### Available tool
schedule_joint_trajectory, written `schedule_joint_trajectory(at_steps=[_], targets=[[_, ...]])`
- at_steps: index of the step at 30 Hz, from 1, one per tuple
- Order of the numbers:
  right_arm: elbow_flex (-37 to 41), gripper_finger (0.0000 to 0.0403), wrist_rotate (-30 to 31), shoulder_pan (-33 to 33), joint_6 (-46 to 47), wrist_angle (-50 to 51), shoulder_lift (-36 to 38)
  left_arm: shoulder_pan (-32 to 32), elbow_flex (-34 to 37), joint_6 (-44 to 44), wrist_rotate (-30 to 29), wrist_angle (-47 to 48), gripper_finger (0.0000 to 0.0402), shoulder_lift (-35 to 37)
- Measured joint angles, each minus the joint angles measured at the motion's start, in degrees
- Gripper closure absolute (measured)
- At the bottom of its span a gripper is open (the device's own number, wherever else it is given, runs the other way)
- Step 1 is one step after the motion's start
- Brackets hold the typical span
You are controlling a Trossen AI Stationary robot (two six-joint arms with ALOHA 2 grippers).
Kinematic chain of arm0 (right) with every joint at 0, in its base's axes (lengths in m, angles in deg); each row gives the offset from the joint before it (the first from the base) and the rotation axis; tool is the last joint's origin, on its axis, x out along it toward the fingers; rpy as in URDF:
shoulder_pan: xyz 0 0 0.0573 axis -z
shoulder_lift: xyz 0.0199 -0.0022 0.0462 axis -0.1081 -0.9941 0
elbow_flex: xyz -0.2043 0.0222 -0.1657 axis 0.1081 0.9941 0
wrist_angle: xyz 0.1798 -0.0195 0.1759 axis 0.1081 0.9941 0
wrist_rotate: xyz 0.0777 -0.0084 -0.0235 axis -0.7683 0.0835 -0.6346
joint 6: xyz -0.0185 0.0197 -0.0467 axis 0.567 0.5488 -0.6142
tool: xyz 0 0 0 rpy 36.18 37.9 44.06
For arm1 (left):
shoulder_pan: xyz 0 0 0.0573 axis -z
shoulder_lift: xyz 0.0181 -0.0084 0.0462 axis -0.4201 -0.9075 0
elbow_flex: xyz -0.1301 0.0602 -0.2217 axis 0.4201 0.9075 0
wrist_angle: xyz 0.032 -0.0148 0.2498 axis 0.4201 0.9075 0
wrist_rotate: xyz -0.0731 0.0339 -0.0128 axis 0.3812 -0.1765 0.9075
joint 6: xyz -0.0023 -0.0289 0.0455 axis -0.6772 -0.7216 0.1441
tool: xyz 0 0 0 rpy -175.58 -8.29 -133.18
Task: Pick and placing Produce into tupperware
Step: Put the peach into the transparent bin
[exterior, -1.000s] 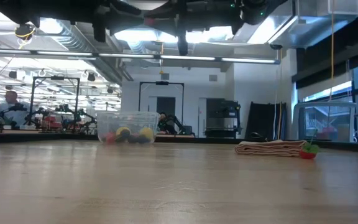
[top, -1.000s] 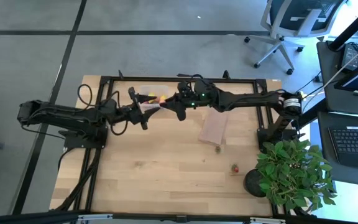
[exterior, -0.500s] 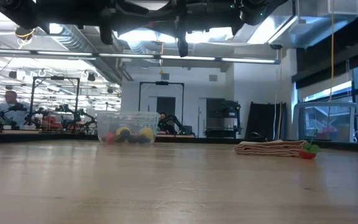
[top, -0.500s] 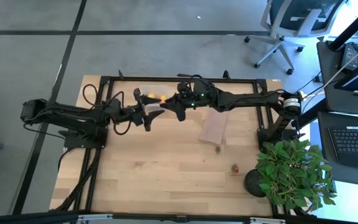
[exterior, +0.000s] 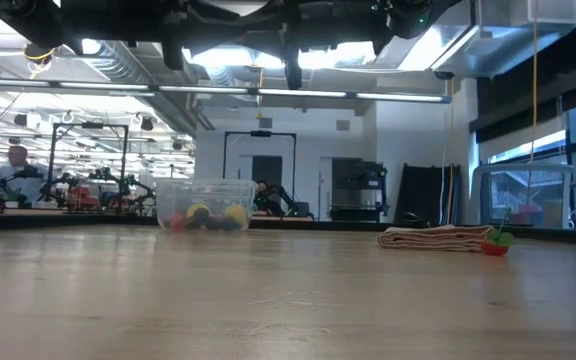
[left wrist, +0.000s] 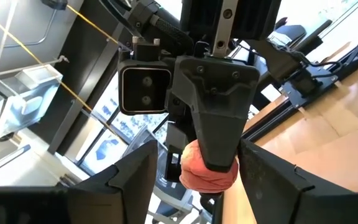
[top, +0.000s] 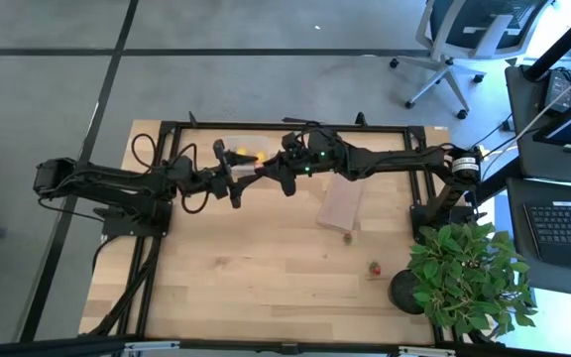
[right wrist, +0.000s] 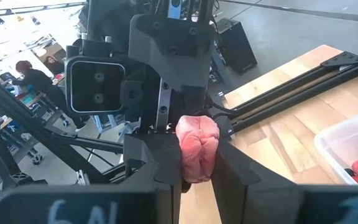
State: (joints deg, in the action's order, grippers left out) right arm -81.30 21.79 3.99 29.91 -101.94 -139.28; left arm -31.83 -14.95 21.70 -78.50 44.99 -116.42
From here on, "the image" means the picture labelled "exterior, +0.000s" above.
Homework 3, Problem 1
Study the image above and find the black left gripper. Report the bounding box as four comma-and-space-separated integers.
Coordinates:
61, 0, 195, 72

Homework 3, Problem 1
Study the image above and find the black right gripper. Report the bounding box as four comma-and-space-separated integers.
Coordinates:
246, 0, 395, 92

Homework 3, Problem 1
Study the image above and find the clear plastic tupperware container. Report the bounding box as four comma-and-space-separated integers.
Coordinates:
154, 178, 259, 233

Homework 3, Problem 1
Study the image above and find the red toy strawberry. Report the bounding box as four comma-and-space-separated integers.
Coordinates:
166, 212, 189, 233

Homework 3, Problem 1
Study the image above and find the red strawberry green top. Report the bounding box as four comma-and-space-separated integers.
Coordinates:
481, 207, 516, 258

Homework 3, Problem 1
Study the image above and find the black equipment cabinet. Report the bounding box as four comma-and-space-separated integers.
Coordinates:
328, 158, 390, 223

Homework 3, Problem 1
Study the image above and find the black leaning panel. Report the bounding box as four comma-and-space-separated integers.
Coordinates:
393, 163, 463, 226

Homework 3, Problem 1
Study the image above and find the round silver ceiling duct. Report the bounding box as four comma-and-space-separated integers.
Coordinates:
7, 39, 204, 136

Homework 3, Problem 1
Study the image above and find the black background rig frame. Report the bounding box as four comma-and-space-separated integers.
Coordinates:
46, 122, 130, 214
221, 130, 298, 221

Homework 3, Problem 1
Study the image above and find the black yellow cord reel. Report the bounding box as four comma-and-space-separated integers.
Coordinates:
22, 42, 59, 66

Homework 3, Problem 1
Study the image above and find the black aluminium table frame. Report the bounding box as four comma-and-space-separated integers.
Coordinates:
0, 212, 576, 247

